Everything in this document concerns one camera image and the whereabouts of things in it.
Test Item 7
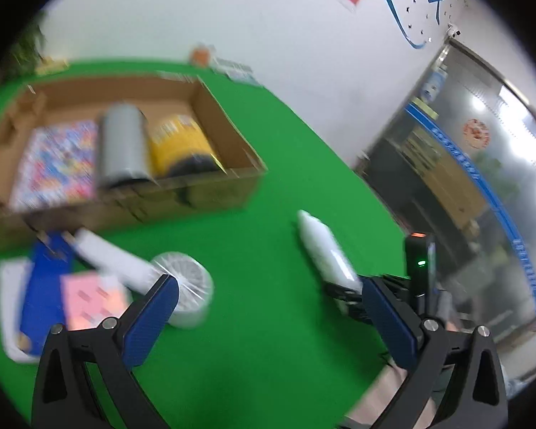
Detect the small orange object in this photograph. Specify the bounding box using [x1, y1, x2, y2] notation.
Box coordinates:
[191, 45, 215, 65]

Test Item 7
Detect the green felt mat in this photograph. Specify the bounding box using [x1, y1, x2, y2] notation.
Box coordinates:
[0, 57, 407, 429]

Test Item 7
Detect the white plastic bottle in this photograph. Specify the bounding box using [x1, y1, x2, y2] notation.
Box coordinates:
[297, 209, 362, 293]

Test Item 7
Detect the cardboard box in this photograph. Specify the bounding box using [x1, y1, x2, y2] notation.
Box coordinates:
[0, 71, 269, 255]

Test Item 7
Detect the pink card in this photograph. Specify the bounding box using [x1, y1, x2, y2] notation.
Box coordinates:
[60, 272, 132, 329]

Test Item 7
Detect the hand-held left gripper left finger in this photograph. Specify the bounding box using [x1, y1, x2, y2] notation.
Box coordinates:
[31, 274, 180, 429]

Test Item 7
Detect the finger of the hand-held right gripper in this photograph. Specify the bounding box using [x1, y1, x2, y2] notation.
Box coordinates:
[324, 279, 371, 320]
[379, 274, 414, 316]

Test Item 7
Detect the colourful printed toy box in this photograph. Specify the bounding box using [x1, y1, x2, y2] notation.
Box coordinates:
[10, 118, 100, 211]

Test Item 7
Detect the white round ribbed fan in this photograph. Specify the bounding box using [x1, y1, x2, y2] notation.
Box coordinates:
[149, 251, 215, 329]

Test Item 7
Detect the white plastic device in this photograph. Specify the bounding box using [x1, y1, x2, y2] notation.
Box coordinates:
[0, 259, 41, 365]

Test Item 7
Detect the person's right forearm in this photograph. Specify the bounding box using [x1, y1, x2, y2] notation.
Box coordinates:
[346, 360, 414, 429]

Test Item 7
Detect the silver grey cylinder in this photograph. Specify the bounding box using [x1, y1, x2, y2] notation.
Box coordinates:
[97, 103, 155, 191]

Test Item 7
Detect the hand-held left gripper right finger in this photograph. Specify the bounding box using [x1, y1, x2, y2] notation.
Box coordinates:
[361, 276, 509, 429]

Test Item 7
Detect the blue box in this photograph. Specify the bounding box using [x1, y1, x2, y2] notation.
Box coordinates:
[20, 231, 79, 356]

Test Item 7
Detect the potted green plant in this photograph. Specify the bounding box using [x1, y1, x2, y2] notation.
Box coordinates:
[6, 11, 48, 74]

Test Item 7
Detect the red round door sticker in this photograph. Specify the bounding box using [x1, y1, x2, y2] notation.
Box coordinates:
[462, 118, 492, 148]

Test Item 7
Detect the glass door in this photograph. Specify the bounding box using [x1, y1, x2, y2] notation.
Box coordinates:
[355, 38, 536, 400]

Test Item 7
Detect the yellow can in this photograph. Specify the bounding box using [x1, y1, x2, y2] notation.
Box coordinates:
[145, 114, 226, 179]

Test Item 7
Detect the white tube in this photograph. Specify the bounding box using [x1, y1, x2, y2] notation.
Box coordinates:
[74, 228, 162, 293]

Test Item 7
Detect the small yellow object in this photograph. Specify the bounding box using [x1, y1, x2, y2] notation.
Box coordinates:
[36, 57, 70, 75]

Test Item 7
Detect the small pale object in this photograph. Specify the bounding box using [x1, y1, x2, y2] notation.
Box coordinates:
[212, 57, 262, 88]

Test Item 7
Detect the blue wall decal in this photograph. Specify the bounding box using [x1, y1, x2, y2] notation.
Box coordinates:
[366, 0, 447, 50]

